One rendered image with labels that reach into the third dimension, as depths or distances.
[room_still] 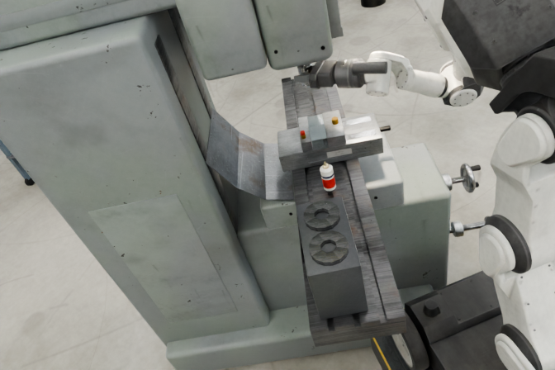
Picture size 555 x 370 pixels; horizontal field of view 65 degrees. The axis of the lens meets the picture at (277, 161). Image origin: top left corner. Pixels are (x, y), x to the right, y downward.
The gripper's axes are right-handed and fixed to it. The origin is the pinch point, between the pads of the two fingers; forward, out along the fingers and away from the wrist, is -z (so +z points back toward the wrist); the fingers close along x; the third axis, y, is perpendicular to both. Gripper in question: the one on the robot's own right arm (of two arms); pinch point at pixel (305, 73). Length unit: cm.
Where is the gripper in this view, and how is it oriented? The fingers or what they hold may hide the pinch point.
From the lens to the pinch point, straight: 140.9
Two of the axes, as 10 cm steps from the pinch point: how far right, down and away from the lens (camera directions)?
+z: 9.0, 0.8, -4.3
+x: -3.7, 6.6, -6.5
